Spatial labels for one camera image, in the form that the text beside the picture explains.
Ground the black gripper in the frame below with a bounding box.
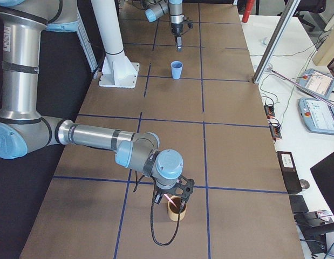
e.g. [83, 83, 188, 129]
[153, 185, 169, 204]
[171, 23, 183, 52]

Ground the light blue ribbed cup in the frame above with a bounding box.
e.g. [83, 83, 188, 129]
[171, 60, 183, 80]

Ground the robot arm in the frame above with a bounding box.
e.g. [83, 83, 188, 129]
[140, 0, 185, 52]
[0, 1, 182, 195]

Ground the wooden bamboo cup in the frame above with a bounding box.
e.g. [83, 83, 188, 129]
[167, 196, 187, 222]

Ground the red cylinder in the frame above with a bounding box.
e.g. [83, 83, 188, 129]
[241, 0, 255, 23]

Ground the orange black connector block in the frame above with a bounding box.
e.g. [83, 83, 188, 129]
[264, 104, 275, 118]

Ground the black power supply box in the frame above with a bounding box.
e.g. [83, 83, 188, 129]
[276, 151, 302, 195]

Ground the upper teach pendant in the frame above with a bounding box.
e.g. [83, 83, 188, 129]
[296, 69, 334, 99]

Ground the teach pendant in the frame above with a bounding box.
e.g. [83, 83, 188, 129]
[298, 98, 334, 135]
[296, 69, 334, 99]

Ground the lower teach pendant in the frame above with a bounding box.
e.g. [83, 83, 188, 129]
[298, 98, 334, 135]

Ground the black monitor corner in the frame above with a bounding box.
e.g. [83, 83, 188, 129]
[310, 152, 334, 213]

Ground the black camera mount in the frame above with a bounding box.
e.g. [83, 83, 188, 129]
[167, 175, 195, 203]

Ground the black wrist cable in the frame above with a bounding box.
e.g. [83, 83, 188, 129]
[133, 169, 189, 246]

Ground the white camera mast base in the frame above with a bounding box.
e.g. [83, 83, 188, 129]
[91, 0, 140, 88]

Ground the aluminium frame post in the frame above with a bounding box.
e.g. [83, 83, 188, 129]
[253, 0, 300, 84]

